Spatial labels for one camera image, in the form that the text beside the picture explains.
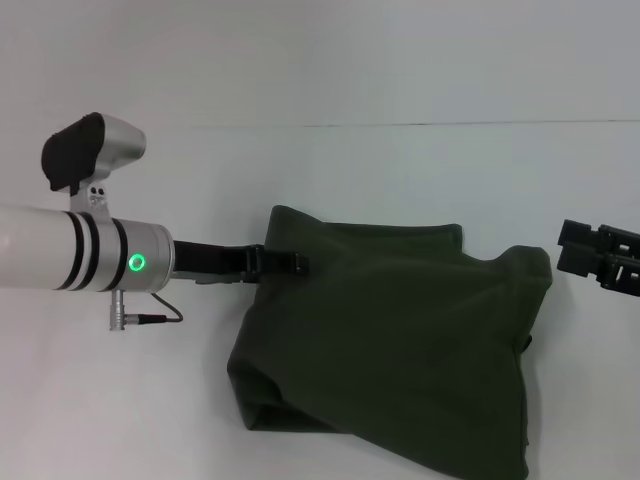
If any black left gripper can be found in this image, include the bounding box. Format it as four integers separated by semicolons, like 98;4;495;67
172;239;311;287

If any dark green FREE t-shirt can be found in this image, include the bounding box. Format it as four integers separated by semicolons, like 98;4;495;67
227;204;554;480

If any silver left wrist angled plug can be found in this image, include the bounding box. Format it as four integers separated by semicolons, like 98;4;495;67
108;288;144;333

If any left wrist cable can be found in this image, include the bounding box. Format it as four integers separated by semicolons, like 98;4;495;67
139;292;184;324

